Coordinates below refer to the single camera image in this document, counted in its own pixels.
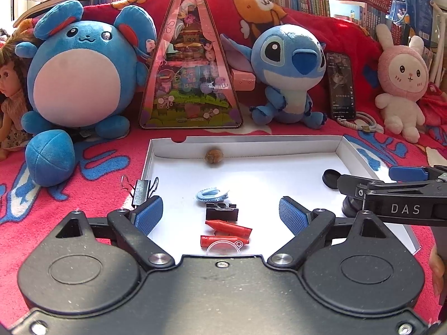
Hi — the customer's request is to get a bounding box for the pink triangular toy box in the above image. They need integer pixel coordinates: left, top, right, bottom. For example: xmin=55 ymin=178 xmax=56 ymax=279
xmin=139 ymin=0 xmax=242 ymax=129

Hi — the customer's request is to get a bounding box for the pink white bunny plush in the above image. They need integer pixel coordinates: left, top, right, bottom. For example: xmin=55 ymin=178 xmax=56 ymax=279
xmin=375 ymin=23 xmax=429 ymax=144

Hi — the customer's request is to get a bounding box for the white cardboard box lid tray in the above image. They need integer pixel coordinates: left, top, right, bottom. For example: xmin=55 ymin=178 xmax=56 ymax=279
xmin=139 ymin=135 xmax=421 ymax=256

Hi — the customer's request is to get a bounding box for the white charging cable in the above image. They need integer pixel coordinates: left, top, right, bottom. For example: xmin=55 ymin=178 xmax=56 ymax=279
xmin=336 ymin=111 xmax=385 ymax=134

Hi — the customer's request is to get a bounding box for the black round cap in tray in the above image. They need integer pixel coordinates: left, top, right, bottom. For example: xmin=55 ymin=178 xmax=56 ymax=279
xmin=322 ymin=169 xmax=342 ymax=190

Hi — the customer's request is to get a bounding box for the black binder clip in tray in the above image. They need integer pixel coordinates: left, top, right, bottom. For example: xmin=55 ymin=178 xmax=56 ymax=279
xmin=205 ymin=203 xmax=239 ymax=222

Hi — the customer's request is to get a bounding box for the light blue hair clip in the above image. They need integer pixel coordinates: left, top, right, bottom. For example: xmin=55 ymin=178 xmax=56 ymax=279
xmin=196 ymin=188 xmax=228 ymax=203

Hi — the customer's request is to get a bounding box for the blue Stitch plush toy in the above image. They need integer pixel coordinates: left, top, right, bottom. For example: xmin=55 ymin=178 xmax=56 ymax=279
xmin=220 ymin=24 xmax=327 ymax=129

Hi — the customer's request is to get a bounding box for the red fleece cartoon blanket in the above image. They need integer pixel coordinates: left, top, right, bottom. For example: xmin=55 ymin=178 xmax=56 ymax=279
xmin=1 ymin=0 xmax=446 ymax=326

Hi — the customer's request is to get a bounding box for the black binder clip on tray edge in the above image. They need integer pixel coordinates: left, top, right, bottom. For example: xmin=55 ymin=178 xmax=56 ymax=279
xmin=120 ymin=175 xmax=159 ymax=208

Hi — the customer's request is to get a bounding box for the blue round plush toy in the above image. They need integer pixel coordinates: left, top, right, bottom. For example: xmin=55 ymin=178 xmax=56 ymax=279
xmin=15 ymin=0 xmax=156 ymax=187

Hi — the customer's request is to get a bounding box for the clear plastic ring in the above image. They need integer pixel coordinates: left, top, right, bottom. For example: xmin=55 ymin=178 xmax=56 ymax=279
xmin=205 ymin=240 xmax=242 ymax=256

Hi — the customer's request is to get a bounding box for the black smartphone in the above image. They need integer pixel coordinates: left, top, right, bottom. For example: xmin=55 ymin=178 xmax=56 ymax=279
xmin=326 ymin=52 xmax=356 ymax=120

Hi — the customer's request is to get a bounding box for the black round cup middle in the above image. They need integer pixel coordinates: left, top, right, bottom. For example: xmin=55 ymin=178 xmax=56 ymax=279
xmin=342 ymin=196 xmax=363 ymax=218

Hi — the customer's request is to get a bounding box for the brown-haired doll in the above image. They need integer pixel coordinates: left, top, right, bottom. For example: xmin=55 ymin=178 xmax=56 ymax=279
xmin=1 ymin=42 xmax=32 ymax=161

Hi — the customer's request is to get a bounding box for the brown walnut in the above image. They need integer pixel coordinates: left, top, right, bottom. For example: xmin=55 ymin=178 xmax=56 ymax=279
xmin=205 ymin=148 xmax=224 ymax=165

